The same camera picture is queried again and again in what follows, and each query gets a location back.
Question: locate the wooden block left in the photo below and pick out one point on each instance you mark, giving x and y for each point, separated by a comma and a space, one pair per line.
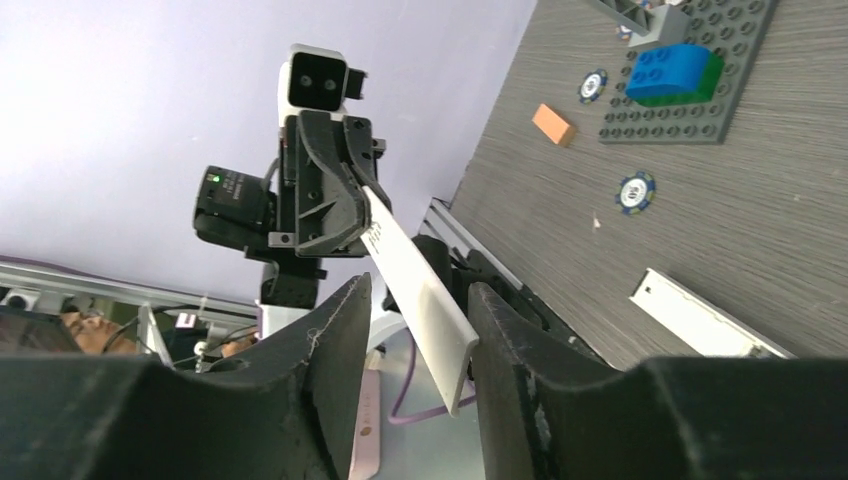
557, 128

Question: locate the remote battery cover strip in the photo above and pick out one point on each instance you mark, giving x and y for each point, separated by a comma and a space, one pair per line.
442, 332

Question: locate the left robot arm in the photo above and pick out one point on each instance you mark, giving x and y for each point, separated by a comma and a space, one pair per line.
237, 210

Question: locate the small gear near finger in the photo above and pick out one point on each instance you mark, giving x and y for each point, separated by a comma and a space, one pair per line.
592, 86

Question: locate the blue lego brick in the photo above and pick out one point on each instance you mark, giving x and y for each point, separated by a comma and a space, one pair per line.
679, 74

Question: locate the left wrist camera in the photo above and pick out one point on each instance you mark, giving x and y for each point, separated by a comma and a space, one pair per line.
316, 79

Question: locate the grey lego baseplate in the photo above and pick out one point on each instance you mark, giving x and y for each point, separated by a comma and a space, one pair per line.
734, 30

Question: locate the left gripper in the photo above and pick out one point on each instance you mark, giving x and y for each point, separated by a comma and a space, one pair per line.
320, 205

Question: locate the black gear lower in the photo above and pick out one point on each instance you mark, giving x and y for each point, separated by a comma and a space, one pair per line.
635, 193

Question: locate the white black remote cover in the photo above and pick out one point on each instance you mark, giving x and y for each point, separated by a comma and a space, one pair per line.
705, 328

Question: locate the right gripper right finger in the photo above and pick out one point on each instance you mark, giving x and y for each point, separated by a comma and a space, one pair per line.
548, 412

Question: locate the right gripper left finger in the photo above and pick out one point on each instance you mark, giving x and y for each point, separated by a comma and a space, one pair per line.
285, 408

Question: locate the pink phone on bench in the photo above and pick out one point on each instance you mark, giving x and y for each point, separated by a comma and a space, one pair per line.
366, 452

